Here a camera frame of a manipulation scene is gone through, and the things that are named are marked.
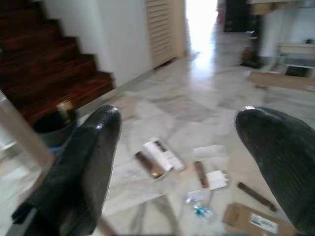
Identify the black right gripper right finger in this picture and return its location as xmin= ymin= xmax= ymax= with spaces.
xmin=235 ymin=105 xmax=315 ymax=234

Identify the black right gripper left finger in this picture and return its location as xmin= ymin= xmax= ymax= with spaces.
xmin=11 ymin=105 xmax=123 ymax=236

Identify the long dark brown bar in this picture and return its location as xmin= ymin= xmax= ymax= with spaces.
xmin=237 ymin=181 xmax=278 ymax=212

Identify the dark grey bin blue band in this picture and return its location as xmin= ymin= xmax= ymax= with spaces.
xmin=31 ymin=112 xmax=80 ymax=153

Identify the beige bottle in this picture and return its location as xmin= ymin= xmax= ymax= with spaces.
xmin=56 ymin=100 xmax=75 ymax=121

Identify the small labelled cardboard box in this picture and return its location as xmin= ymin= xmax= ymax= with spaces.
xmin=222 ymin=202 xmax=297 ymax=236

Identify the white tag card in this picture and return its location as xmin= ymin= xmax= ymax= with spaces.
xmin=206 ymin=170 xmax=230 ymax=191

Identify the shiny brown packet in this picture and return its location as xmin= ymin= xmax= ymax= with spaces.
xmin=134 ymin=150 xmax=166 ymax=180

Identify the long cardboard box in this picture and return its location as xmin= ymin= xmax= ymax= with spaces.
xmin=248 ymin=70 xmax=315 ymax=92

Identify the short brown bar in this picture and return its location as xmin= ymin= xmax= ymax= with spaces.
xmin=193 ymin=161 xmax=210 ymax=189

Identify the white framed tablet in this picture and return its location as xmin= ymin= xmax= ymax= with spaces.
xmin=284 ymin=64 xmax=313 ymax=77

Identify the clear plastic wrapper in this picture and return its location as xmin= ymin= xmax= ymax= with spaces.
xmin=184 ymin=190 xmax=215 ymax=220

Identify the dark wooden staircase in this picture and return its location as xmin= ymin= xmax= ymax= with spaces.
xmin=0 ymin=0 xmax=117 ymax=123

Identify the black upright vacuum cleaner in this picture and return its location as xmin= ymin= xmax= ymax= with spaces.
xmin=240 ymin=13 xmax=264 ymax=69

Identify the beige louvered door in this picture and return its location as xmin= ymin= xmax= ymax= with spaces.
xmin=146 ymin=0 xmax=186 ymax=70

